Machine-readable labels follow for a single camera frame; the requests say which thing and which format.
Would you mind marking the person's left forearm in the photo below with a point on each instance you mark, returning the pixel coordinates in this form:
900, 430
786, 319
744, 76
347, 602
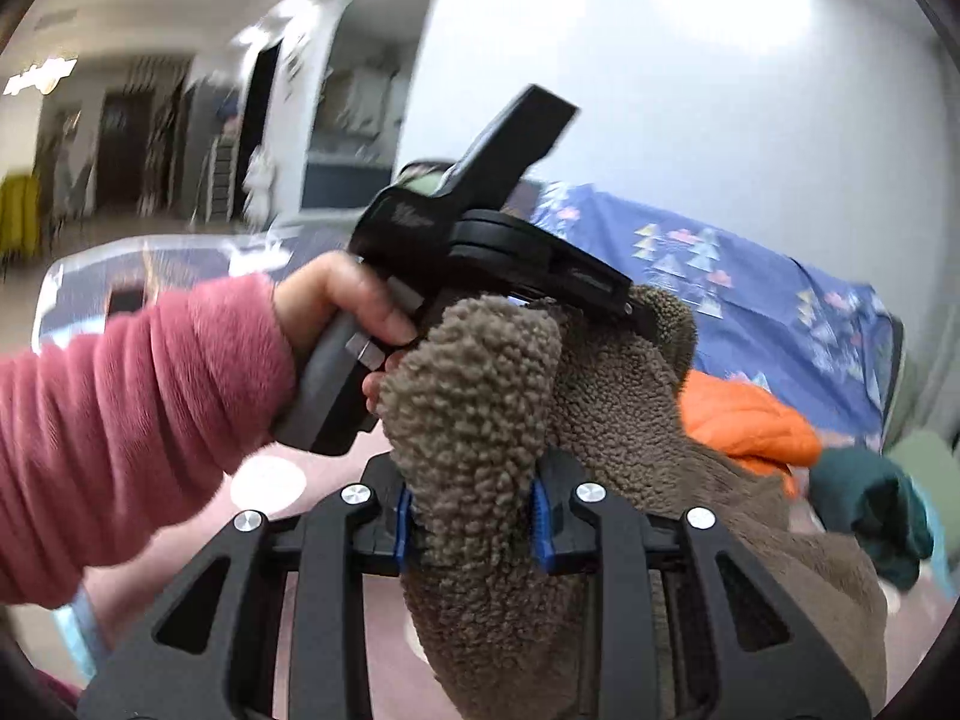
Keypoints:
112, 427

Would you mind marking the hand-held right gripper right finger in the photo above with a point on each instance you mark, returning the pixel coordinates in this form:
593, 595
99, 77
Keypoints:
540, 532

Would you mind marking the dark green garment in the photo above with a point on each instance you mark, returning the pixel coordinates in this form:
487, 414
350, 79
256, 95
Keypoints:
862, 495

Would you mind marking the yellow object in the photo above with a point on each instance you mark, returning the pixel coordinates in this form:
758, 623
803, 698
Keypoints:
19, 210

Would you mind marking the white cat figurine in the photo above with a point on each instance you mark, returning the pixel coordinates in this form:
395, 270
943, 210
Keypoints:
260, 187

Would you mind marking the white ladder rack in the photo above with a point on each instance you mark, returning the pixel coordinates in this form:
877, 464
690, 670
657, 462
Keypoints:
217, 180

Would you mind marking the orange quilted jacket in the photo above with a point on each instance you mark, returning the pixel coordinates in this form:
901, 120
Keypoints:
750, 420

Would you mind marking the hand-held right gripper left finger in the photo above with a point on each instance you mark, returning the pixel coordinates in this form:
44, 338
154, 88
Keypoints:
405, 532

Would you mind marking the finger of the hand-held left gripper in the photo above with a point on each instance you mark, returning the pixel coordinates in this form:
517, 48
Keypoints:
525, 127
592, 277

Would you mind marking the dark wooden door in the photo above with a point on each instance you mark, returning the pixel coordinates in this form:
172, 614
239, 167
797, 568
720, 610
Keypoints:
120, 142

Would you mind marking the pink polka-dot blanket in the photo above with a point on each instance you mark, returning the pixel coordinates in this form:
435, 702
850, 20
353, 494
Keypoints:
315, 476

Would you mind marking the blue tree-print sheet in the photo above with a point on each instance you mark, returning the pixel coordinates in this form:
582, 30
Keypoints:
750, 292

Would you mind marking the brown fleece jacket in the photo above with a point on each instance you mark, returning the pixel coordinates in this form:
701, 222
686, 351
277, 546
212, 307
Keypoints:
480, 405

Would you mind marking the green pillow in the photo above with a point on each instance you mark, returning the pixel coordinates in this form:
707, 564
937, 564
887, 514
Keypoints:
926, 461

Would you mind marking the person's left hand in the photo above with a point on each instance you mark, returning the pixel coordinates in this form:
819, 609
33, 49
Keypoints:
322, 292

